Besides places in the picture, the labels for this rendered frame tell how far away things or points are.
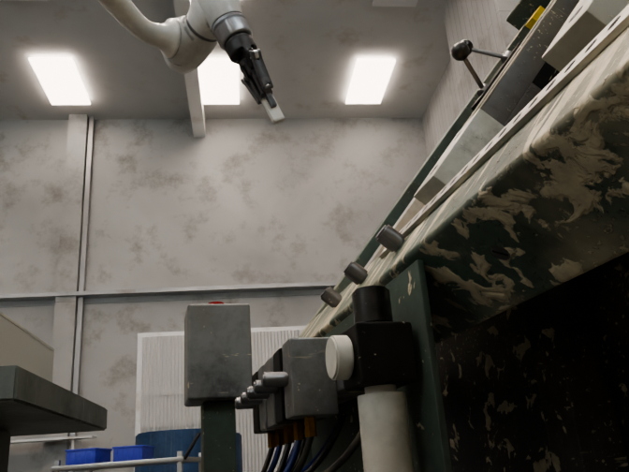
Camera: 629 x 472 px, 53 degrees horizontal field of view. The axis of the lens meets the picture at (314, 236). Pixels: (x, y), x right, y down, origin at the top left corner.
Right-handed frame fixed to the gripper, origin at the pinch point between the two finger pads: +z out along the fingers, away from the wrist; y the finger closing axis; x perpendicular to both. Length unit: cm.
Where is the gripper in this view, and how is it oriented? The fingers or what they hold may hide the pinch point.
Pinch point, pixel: (272, 110)
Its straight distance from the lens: 158.3
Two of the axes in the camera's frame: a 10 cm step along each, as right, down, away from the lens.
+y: -2.8, 3.6, 8.9
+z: 4.5, 8.7, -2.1
